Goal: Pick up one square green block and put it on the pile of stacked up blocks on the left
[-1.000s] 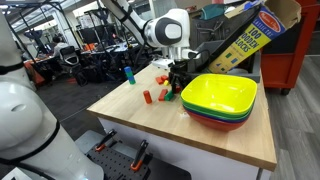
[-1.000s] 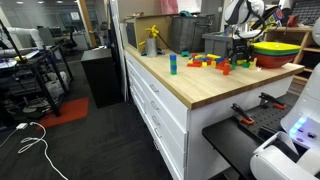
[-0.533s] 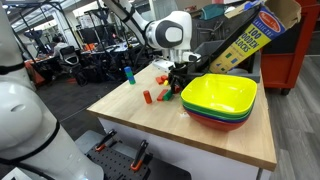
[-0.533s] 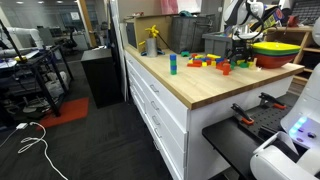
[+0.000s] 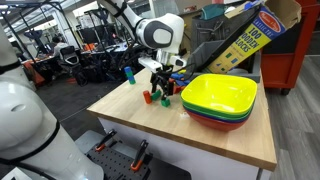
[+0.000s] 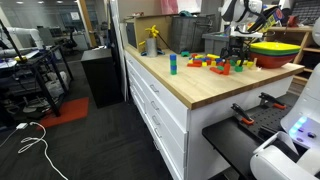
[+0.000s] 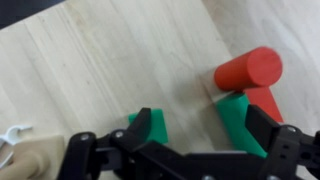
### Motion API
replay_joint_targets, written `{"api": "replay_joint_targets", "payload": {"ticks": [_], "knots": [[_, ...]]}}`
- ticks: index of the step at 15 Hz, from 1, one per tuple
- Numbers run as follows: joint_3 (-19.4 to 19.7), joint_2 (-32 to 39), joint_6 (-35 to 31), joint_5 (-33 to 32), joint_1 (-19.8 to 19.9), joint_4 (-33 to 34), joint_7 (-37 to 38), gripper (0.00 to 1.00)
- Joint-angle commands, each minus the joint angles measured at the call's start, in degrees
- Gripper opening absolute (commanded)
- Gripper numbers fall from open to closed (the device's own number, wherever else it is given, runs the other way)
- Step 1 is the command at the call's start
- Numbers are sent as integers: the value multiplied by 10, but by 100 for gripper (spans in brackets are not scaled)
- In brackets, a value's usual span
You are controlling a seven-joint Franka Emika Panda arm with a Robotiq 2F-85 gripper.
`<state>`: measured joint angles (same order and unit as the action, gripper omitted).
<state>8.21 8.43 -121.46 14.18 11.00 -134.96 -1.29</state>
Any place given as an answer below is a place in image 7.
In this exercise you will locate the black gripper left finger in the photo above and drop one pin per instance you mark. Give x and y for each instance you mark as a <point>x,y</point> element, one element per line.
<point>100,160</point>

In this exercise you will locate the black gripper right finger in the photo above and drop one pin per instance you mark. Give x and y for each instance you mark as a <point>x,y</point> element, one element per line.
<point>286,150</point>

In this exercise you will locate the red rectangular block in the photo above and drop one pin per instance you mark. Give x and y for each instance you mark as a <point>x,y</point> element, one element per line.
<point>263,100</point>

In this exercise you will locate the green long block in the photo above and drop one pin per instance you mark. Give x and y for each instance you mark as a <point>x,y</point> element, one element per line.
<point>235,123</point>

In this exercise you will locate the green square block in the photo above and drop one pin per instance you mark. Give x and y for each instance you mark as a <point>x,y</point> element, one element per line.
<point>158,128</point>

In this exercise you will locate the red cylinder block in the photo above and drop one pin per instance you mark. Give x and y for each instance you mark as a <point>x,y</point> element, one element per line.
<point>250,70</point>

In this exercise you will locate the natural wood piece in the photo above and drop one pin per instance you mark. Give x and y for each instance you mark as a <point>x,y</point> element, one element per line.
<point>33,156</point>

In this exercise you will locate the white plastic clip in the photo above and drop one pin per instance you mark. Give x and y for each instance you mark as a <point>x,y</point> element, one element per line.
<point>13,133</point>

